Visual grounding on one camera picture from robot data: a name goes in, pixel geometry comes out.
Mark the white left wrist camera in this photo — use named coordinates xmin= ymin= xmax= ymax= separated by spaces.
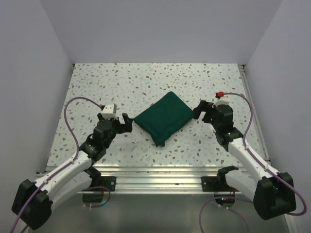
xmin=101 ymin=103 xmax=117 ymax=120

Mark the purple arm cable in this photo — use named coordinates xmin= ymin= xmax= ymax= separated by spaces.
xmin=199 ymin=91 xmax=306 ymax=233
xmin=8 ymin=97 xmax=111 ymax=233

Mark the green surgical drape cloth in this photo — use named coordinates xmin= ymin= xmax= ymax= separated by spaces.
xmin=134 ymin=92 xmax=193 ymax=147

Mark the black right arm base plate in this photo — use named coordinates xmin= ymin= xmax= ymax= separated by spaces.
xmin=201 ymin=176 xmax=232 ymax=192

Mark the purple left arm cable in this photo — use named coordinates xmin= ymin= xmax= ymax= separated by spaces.
xmin=8 ymin=97 xmax=111 ymax=233

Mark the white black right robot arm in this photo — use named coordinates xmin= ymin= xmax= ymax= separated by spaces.
xmin=193 ymin=100 xmax=296 ymax=220

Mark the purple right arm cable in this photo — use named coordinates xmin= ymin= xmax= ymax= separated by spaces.
xmin=199 ymin=91 xmax=306 ymax=233

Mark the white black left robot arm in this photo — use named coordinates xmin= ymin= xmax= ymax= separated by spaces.
xmin=12 ymin=113 xmax=133 ymax=230

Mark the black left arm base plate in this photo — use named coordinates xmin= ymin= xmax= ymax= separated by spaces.
xmin=97 ymin=176 xmax=117 ymax=192

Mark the aluminium extrusion frame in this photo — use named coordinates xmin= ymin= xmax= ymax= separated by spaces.
xmin=18 ymin=63 xmax=292 ymax=233

